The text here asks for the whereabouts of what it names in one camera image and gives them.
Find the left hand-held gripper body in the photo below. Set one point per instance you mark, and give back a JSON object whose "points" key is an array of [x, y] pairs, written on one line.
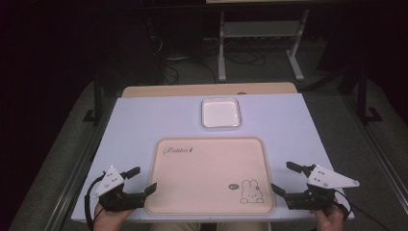
{"points": [[110, 184]]}

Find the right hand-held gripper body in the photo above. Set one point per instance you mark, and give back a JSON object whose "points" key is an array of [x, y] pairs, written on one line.
{"points": [[324, 179]]}

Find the person's left hand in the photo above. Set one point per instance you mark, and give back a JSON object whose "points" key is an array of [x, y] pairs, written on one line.
{"points": [[110, 221]]}

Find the person's right hand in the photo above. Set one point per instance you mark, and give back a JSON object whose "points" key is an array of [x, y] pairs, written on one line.
{"points": [[332, 221]]}

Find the pink tray with rabbit print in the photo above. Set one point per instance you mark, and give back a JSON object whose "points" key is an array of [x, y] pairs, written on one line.
{"points": [[208, 176]]}

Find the black metal stand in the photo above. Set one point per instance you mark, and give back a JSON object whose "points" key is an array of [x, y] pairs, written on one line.
{"points": [[97, 102], [363, 99]]}

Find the white square dish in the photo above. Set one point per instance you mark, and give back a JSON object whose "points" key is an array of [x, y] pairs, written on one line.
{"points": [[221, 113]]}

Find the light wooden table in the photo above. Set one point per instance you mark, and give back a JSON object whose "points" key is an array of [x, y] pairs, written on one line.
{"points": [[208, 89]]}

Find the white metal desk frame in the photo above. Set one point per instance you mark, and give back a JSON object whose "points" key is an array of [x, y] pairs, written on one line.
{"points": [[260, 29]]}

